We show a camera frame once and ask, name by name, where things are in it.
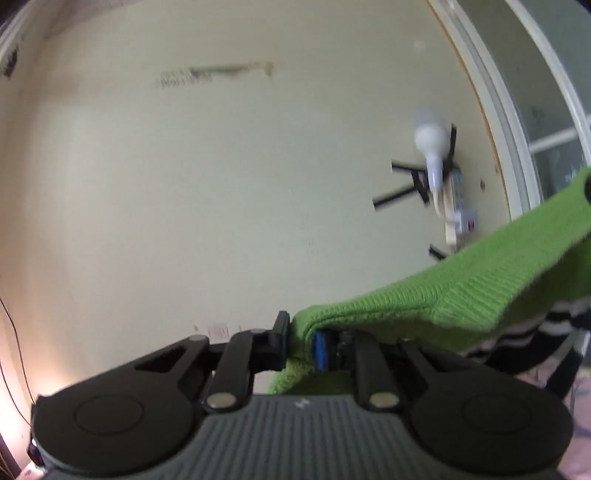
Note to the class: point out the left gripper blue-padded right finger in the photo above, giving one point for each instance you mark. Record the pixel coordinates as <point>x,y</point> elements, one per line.
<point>332,350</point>

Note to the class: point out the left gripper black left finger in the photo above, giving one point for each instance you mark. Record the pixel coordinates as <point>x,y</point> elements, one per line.
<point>270,347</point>

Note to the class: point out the black tape strips on wall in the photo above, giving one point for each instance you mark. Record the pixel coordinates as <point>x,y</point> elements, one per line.
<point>419,179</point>

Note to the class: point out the green navy striped knit sweater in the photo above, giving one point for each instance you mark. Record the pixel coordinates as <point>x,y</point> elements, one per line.
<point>518,273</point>

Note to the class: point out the white light bulb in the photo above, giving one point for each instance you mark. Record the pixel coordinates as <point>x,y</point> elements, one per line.
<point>432,140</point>

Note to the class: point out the white window frame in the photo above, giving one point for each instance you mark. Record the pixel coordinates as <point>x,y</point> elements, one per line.
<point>529,63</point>

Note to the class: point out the white power strip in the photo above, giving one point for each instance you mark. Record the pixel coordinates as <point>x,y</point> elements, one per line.
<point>449,204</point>

